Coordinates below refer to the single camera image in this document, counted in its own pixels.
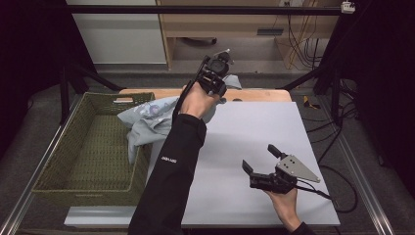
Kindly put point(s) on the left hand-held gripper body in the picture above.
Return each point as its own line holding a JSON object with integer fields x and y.
{"x": 212, "y": 78}

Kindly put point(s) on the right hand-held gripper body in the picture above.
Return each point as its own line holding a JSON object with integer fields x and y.
{"x": 280, "y": 178}

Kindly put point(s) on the light blue printed garment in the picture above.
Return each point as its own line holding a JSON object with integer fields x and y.
{"x": 153, "y": 119}

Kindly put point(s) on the green woven basket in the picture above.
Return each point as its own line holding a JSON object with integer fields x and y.
{"x": 94, "y": 153}

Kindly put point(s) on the person's left hand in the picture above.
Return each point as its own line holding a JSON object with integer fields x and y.
{"x": 197, "y": 101}

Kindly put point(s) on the person's right hand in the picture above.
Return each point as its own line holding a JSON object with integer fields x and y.
{"x": 285, "y": 205}

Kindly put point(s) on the wooden desk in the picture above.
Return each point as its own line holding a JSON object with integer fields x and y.
{"x": 235, "y": 24}

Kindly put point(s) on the yellow and black floor tape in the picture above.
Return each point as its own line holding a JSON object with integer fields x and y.
{"x": 308, "y": 103}

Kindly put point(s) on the black stand leg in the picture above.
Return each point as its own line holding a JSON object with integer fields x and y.
{"x": 313, "y": 78}
{"x": 91, "y": 76}

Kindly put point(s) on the white cabinet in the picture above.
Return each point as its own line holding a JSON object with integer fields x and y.
{"x": 120, "y": 36}

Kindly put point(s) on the small white device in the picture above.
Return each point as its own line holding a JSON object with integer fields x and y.
{"x": 347, "y": 7}

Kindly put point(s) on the black horizontal frame bar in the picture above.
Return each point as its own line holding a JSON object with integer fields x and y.
{"x": 195, "y": 9}

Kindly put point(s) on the silver metal rail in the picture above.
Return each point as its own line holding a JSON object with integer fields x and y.
{"x": 360, "y": 173}
{"x": 32, "y": 166}

